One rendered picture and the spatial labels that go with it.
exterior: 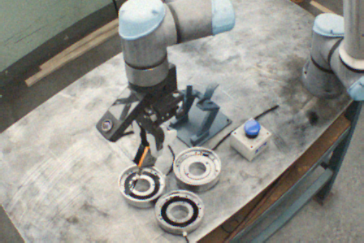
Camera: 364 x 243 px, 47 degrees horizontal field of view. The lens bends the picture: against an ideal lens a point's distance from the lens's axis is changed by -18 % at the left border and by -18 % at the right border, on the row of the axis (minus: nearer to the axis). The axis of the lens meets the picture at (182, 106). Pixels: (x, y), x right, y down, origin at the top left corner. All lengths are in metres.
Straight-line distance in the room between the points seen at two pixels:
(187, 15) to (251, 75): 0.58
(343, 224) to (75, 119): 1.27
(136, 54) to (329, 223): 1.41
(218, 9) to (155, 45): 0.12
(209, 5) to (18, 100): 1.90
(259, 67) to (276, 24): 0.23
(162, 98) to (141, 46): 0.16
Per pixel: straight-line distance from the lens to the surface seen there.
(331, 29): 1.19
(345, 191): 2.12
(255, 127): 1.12
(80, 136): 1.23
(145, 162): 1.00
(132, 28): 0.75
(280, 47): 1.44
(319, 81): 1.29
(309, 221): 2.00
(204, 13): 0.79
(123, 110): 0.87
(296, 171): 1.45
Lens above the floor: 1.73
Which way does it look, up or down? 48 degrees down
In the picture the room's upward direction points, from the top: 3 degrees counter-clockwise
